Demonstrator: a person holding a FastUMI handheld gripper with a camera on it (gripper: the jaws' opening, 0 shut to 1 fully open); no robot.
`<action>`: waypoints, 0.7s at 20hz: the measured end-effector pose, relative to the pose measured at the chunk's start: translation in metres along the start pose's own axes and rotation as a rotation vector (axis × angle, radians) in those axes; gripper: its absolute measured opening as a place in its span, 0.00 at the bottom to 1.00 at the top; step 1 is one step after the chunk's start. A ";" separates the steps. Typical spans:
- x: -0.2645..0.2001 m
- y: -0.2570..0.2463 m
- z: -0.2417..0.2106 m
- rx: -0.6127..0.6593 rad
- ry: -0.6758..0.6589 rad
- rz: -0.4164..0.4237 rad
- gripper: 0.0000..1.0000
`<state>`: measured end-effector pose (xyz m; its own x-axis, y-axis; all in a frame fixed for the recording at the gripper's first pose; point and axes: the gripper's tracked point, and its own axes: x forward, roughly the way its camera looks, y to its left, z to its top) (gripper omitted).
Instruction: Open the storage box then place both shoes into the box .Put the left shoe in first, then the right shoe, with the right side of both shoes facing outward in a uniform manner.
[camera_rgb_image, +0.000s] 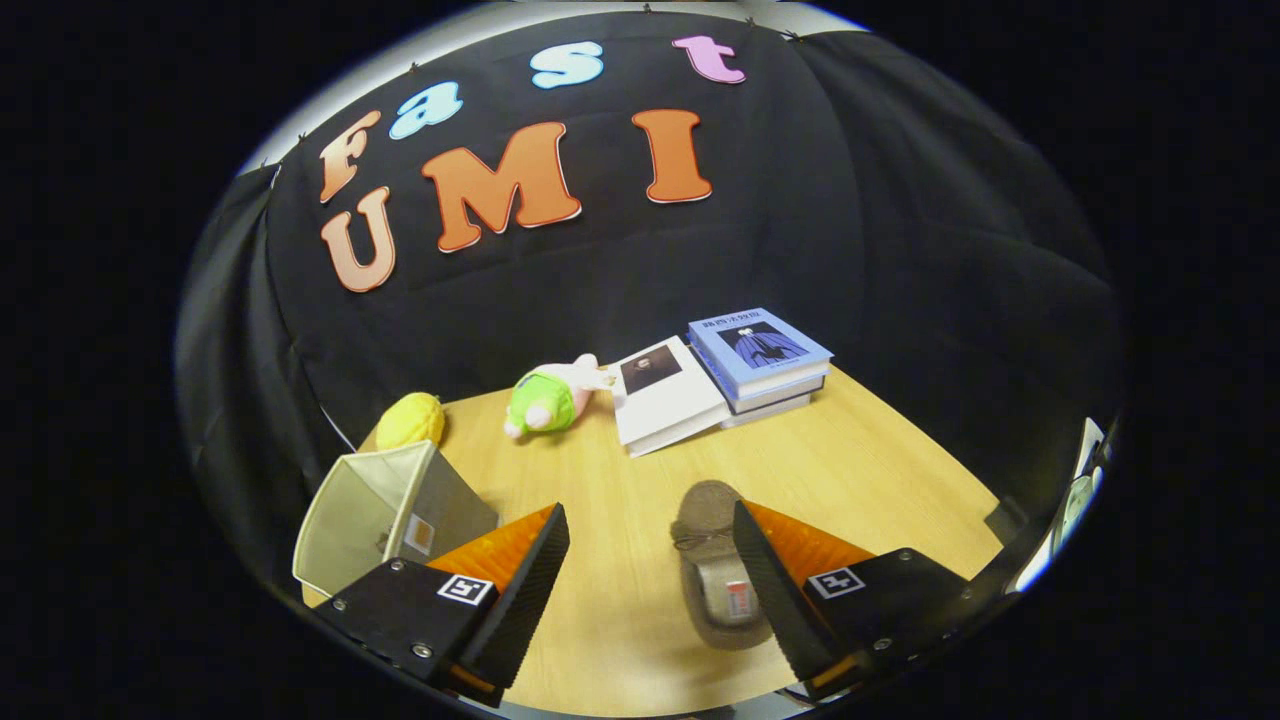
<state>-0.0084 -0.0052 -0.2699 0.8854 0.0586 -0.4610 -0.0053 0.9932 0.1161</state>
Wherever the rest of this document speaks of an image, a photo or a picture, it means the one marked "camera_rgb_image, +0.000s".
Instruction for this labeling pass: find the dark cover book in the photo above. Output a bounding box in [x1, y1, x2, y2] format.
[735, 377, 826, 414]

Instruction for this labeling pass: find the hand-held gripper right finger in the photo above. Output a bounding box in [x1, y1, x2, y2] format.
[731, 499, 1003, 705]

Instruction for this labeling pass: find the blue cover book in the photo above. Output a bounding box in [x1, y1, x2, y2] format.
[687, 307, 835, 401]

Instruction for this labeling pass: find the yellow textured plush toy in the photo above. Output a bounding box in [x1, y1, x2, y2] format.
[375, 392, 447, 451]

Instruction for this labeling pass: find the dark grey block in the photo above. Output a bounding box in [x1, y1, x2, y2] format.
[985, 497, 1031, 546]

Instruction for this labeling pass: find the grey fabric storage box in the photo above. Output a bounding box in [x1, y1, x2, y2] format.
[292, 440, 499, 599]

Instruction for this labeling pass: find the green and pink plush toy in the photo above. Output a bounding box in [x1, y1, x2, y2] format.
[503, 353, 613, 441]

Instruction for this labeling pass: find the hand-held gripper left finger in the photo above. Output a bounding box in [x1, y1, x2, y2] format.
[313, 502, 572, 708]

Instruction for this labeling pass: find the white portrait cover book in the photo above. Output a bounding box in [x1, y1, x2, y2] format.
[608, 335, 731, 458]

